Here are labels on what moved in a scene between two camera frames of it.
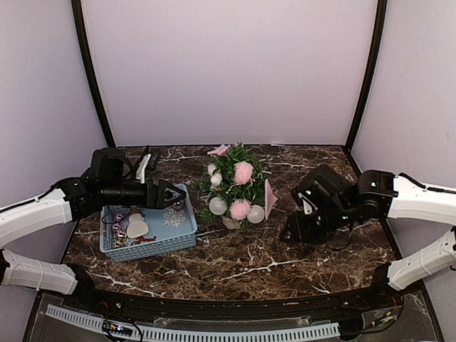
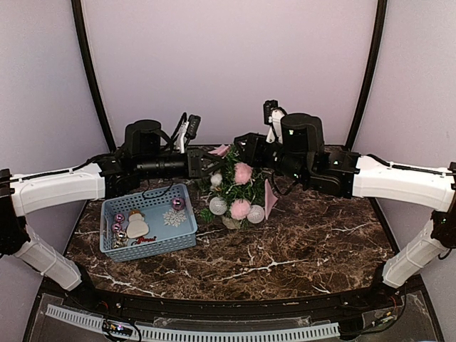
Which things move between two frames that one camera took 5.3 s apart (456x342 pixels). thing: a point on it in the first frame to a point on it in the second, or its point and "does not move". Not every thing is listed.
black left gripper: x=160 y=189 to x=194 y=166
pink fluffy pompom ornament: x=244 y=172 does not move
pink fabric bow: x=221 y=150 does not move
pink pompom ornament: x=240 y=209 does not move
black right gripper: x=299 y=231 to x=252 y=155
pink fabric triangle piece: x=270 y=197 does not move
